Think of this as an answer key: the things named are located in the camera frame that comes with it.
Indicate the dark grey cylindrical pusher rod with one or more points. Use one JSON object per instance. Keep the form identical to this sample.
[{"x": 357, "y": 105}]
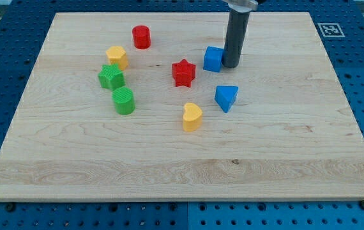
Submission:
[{"x": 235, "y": 35}]

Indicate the silver metal rod mount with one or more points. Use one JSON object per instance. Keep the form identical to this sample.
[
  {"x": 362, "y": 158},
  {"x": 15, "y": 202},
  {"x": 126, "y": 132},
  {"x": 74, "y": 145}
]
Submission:
[{"x": 242, "y": 6}]

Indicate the blue cube block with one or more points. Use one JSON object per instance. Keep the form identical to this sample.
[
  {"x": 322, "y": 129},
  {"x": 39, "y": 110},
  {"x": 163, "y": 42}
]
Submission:
[{"x": 213, "y": 59}]

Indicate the red star block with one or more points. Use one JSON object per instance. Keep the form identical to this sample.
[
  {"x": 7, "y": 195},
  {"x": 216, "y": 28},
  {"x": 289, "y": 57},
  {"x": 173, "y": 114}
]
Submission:
[{"x": 183, "y": 73}]

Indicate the blue triangle block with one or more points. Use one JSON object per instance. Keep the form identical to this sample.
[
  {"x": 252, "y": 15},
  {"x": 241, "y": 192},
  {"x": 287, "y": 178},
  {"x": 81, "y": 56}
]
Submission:
[{"x": 225, "y": 97}]

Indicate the white fiducial marker tag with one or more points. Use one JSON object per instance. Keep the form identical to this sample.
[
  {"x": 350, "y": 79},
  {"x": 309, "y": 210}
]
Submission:
[{"x": 331, "y": 30}]

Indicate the red cylinder block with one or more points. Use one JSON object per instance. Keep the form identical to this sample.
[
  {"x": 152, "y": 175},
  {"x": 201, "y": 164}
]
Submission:
[{"x": 141, "y": 37}]

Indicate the yellow heart block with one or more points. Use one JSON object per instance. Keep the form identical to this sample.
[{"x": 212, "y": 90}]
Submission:
[{"x": 192, "y": 117}]

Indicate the yellow pentagon block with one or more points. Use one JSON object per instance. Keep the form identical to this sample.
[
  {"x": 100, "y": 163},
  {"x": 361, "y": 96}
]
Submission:
[{"x": 117, "y": 55}]

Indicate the green cylinder block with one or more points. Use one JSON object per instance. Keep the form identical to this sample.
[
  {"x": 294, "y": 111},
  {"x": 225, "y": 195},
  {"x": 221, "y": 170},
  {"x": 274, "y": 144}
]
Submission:
[{"x": 123, "y": 100}]

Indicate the green star block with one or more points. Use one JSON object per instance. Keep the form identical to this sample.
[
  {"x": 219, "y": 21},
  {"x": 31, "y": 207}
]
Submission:
[{"x": 111, "y": 77}]

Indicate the light wooden board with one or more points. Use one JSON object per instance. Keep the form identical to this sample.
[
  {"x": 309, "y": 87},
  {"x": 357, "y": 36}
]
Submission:
[{"x": 289, "y": 136}]

